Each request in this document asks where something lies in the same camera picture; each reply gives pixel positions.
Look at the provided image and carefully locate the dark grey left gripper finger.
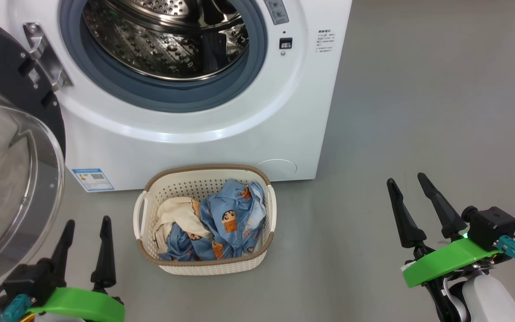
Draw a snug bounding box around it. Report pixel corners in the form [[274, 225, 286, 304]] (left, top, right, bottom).
[[90, 216, 117, 291], [50, 219, 76, 287]]

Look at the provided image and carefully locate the grey warning sticker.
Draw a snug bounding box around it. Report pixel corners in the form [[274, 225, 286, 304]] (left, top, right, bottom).
[[264, 0, 290, 25]]

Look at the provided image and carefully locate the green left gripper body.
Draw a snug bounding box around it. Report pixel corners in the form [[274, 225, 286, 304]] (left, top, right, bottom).
[[27, 287, 125, 322]]

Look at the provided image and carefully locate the white front-load washing machine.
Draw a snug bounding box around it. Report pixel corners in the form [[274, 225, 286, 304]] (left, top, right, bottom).
[[0, 0, 353, 193]]

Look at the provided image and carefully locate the perforated steel washer drum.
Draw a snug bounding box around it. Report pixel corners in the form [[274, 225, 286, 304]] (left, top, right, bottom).
[[82, 0, 250, 82]]

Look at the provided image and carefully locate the blue energy label sticker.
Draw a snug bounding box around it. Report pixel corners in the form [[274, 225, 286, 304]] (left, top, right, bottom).
[[72, 168, 114, 193]]

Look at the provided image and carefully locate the cream printed garment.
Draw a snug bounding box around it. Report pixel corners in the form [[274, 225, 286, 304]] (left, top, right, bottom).
[[152, 197, 213, 251]]

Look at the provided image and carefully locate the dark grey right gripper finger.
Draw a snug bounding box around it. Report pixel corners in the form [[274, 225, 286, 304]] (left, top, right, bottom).
[[386, 178, 428, 249], [417, 173, 468, 240]]

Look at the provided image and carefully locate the blue cartoon print garment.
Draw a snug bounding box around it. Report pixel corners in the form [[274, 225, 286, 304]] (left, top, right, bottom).
[[159, 179, 266, 262]]

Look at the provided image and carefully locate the silver metal door hinge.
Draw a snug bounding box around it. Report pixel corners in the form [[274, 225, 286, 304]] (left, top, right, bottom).
[[23, 22, 73, 92]]

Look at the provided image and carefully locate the black round glass washer door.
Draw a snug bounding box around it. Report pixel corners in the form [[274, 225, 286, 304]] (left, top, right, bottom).
[[0, 11, 67, 314]]

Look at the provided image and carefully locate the cream basket with brown rim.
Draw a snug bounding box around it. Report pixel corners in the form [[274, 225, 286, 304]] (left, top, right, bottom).
[[133, 165, 277, 275]]

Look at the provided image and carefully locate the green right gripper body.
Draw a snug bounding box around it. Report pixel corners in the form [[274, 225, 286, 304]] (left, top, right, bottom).
[[402, 237, 504, 322]]

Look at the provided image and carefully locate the round white filter cover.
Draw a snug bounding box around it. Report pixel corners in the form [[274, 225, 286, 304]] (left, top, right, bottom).
[[256, 159, 297, 177]]

